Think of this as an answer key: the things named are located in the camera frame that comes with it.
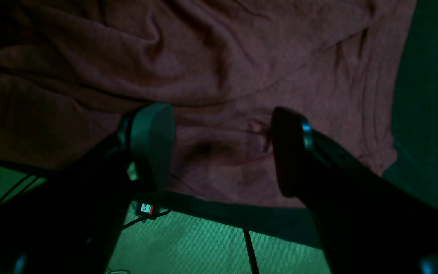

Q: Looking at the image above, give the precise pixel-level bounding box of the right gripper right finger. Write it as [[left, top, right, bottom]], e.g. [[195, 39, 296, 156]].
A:
[[271, 107, 438, 274]]

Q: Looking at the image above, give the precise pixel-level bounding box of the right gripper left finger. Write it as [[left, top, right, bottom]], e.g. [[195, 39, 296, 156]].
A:
[[0, 103, 175, 274]]

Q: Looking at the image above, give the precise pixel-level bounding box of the red long-sleeve T-shirt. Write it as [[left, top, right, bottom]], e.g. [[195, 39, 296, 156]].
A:
[[0, 0, 417, 208]]

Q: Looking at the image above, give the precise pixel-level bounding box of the black table cloth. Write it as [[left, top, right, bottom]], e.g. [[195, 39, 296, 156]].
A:
[[0, 0, 438, 250]]

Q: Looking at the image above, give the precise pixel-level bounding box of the small black switch box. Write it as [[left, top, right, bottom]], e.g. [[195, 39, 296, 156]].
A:
[[133, 201, 160, 220]]

